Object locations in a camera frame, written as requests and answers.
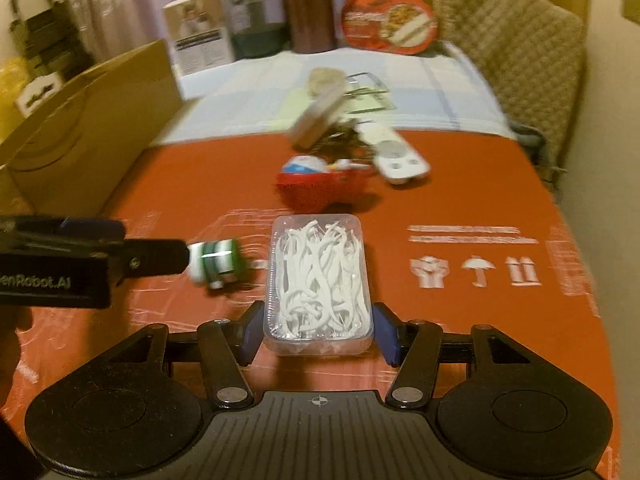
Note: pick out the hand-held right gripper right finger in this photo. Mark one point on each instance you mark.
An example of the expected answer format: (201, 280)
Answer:
(385, 332)

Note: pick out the red food packet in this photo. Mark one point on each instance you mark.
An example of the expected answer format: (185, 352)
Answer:
(390, 22)

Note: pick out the clear box of floss picks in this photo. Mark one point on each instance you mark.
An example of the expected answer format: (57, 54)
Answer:
(317, 280)

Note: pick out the light striped blanket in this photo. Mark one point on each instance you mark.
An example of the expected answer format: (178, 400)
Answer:
(250, 90)

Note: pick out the beige quilted bag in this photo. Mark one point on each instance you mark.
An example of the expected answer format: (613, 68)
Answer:
(520, 50)

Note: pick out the brown metal canister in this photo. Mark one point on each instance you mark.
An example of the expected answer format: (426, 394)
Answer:
(307, 10)

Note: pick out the white remote control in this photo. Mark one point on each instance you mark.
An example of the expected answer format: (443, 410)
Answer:
(397, 155)

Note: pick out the white product box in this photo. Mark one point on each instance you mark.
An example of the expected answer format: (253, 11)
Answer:
(200, 30)

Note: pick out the green white small bottle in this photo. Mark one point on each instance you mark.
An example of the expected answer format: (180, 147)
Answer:
(216, 260)

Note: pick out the white plastic container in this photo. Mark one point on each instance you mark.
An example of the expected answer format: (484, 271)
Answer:
(317, 115)

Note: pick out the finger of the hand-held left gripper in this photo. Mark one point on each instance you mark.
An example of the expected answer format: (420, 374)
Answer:
(160, 257)
(95, 229)

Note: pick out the red plastic bowl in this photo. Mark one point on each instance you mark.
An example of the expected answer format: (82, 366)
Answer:
(325, 187)

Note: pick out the cardboard box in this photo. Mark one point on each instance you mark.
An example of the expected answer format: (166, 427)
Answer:
(85, 125)

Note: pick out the white blue round item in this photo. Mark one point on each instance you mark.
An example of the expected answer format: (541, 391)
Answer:
(306, 164)

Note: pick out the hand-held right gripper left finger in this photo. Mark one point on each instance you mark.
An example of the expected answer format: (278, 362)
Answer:
(253, 332)

